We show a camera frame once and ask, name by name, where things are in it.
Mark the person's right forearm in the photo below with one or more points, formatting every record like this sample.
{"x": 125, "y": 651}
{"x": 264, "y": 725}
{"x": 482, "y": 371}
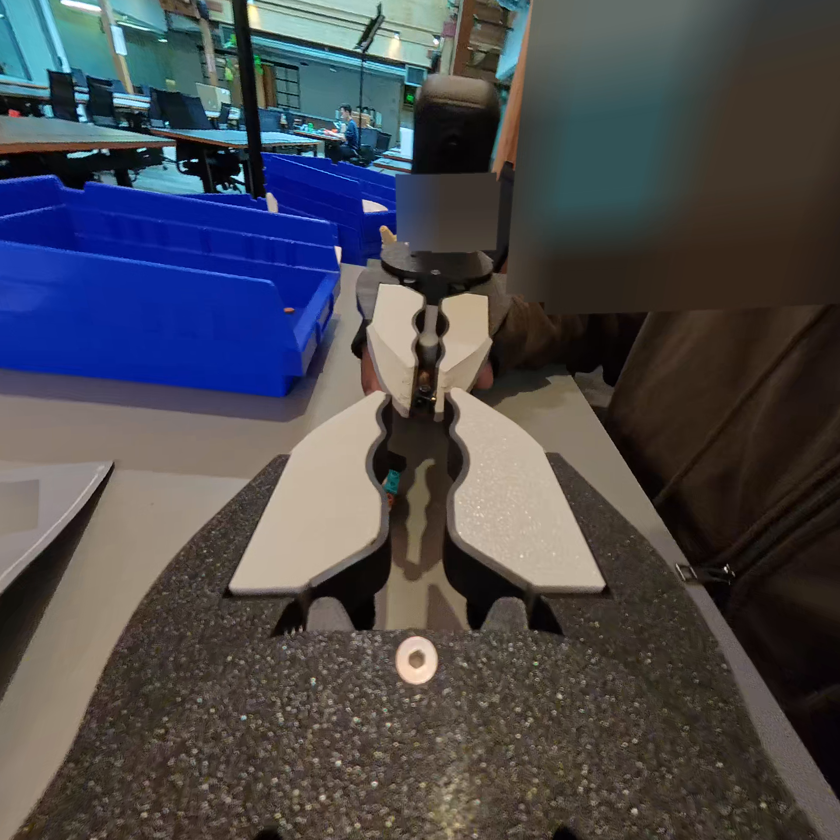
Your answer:
{"x": 558, "y": 334}

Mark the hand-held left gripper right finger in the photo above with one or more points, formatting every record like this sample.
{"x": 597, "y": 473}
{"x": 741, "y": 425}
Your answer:
{"x": 518, "y": 512}

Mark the wooden column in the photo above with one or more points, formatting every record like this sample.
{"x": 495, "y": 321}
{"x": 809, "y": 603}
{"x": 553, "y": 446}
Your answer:
{"x": 515, "y": 131}

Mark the black vertical pole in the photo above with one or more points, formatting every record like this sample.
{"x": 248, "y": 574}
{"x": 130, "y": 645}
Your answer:
{"x": 248, "y": 98}

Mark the grey instruction booklet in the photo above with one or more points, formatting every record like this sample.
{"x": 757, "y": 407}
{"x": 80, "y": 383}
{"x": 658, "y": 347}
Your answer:
{"x": 65, "y": 512}

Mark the person's right hand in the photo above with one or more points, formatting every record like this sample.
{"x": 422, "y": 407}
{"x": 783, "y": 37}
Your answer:
{"x": 375, "y": 377}

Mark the grey desk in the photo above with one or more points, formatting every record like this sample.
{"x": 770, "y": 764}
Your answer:
{"x": 164, "y": 430}

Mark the person's brown jacket torso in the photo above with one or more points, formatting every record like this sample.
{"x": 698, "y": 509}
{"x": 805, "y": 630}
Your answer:
{"x": 754, "y": 459}

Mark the blue plastic bin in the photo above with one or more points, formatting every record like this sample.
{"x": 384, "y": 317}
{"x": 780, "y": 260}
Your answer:
{"x": 308, "y": 190}
{"x": 164, "y": 308}

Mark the multicoloured toy brick model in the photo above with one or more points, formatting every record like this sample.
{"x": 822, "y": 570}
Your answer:
{"x": 392, "y": 482}

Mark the black light stand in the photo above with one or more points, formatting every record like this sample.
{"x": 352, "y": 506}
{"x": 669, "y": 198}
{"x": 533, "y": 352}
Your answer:
{"x": 369, "y": 39}

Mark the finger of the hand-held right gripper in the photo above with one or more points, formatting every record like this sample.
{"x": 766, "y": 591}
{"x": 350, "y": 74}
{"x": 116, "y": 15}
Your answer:
{"x": 390, "y": 341}
{"x": 469, "y": 334}

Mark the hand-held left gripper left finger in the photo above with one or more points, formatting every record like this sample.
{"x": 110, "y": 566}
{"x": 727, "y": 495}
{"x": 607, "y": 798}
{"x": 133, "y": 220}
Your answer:
{"x": 315, "y": 512}

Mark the row of black office chairs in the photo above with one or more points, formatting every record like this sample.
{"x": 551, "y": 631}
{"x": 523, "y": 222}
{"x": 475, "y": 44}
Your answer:
{"x": 105, "y": 98}

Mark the wood-edged office table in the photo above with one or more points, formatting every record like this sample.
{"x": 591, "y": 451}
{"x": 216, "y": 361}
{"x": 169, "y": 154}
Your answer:
{"x": 65, "y": 134}
{"x": 229, "y": 138}

